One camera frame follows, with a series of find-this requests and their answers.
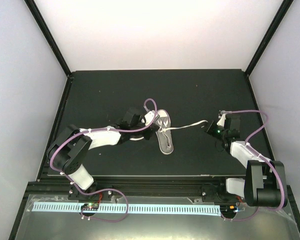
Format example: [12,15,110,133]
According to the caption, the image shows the grey canvas sneaker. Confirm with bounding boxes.
[154,109,174,155]

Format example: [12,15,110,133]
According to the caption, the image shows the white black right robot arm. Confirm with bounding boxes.
[203,113,288,211]

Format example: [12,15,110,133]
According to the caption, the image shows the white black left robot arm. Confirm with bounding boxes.
[46,107,160,200]

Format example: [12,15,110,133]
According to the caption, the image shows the right controller circuit board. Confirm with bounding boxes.
[224,205,246,214]

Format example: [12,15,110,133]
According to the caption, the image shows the controller circuit board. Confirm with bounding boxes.
[81,203,99,211]
[224,205,246,214]

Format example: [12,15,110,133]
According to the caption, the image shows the left controller circuit board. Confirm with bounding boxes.
[81,203,99,211]

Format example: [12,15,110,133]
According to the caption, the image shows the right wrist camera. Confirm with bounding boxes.
[216,110,228,127]

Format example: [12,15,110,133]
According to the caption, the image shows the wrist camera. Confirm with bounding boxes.
[141,110,159,126]
[216,110,228,127]

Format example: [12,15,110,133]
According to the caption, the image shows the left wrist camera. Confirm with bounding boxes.
[141,110,159,126]

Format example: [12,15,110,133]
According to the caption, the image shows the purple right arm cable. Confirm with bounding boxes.
[219,109,286,222]

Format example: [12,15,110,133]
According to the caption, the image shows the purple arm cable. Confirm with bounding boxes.
[219,109,286,222]
[49,98,159,223]

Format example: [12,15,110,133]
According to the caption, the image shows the light blue slotted cable duct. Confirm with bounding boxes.
[32,202,221,217]

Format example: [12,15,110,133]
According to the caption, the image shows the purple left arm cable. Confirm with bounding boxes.
[49,98,159,223]

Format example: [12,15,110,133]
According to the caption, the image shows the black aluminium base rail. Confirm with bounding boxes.
[24,176,244,204]

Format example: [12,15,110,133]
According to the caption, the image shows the black right frame post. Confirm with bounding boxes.
[245,0,294,77]

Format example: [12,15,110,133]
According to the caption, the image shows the black frame post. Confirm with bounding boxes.
[24,0,72,77]
[245,0,294,77]

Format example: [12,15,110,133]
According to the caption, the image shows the black left frame post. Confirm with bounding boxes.
[24,0,72,77]

